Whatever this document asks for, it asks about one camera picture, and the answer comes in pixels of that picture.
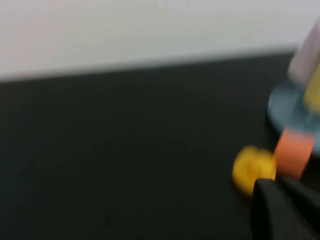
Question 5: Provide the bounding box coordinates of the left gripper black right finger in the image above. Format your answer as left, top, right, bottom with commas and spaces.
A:
278, 176, 320, 237

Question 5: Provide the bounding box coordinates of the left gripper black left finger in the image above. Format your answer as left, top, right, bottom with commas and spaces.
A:
250, 177, 320, 240

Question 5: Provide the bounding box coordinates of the yellow plastic cup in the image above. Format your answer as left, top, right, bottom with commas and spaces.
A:
301, 66, 320, 111

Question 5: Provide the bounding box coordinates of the light blue cup stand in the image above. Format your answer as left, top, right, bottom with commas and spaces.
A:
266, 80, 320, 159

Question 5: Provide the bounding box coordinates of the pink plastic cup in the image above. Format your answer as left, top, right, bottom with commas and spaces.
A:
286, 21, 320, 89

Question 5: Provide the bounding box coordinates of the orange foam cube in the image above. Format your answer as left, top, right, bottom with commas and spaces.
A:
273, 125, 316, 181

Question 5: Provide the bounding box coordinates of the yellow rubber duck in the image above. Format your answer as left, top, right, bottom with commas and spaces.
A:
231, 145, 277, 199

